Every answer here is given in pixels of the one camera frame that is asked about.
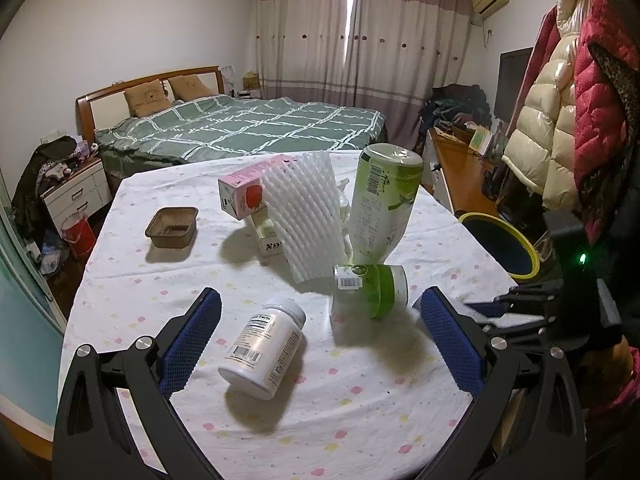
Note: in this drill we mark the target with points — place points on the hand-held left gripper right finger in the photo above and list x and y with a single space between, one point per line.
450 345

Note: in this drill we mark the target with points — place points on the brown pillow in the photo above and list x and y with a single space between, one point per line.
192 87
147 100

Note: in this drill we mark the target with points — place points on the wooden bed headboard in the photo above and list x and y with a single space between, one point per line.
100 105

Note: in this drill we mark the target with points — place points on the white nightstand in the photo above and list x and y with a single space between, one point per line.
80 192

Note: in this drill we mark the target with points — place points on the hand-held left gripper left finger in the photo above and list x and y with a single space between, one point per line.
192 340

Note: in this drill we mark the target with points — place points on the red bucket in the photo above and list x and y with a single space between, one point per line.
77 237

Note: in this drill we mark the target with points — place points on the brown plastic tray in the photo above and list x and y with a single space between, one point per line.
170 227

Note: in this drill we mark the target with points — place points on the red quilted jacket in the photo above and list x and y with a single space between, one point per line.
600 85

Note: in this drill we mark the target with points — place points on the small green-white cup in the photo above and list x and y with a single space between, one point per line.
370 290

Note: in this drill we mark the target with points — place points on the clear plastic bottle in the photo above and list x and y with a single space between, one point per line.
344 205

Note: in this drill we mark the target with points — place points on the black television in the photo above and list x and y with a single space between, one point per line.
512 85

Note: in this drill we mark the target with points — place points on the small white box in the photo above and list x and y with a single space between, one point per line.
267 240

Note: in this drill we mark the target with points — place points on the cream puffer jacket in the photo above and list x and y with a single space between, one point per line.
545 120

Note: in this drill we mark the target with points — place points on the teal door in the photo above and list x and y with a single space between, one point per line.
25 335

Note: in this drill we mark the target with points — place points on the white foam net sleeve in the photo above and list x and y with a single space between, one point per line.
305 215

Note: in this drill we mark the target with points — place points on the white pill bottle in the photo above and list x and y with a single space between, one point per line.
265 350

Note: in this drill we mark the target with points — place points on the bed with green quilt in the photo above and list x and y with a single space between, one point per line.
250 125

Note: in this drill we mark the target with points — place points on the dark clothes pile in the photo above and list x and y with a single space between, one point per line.
450 105

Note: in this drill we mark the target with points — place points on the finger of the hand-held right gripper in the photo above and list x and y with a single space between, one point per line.
520 332
485 308

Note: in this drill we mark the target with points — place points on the yellow rimmed black bin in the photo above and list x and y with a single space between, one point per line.
500 250

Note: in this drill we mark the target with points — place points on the pink carton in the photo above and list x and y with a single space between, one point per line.
240 190

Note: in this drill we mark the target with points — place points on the dark clothes heap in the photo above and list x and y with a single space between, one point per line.
47 152

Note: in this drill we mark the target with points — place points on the pink beige curtains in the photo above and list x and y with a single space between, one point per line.
390 60

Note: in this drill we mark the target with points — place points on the tall green white bottle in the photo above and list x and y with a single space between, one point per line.
380 200

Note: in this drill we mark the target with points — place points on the wooden desk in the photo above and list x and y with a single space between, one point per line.
465 175

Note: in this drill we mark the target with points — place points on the green white book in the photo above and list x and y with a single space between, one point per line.
481 139

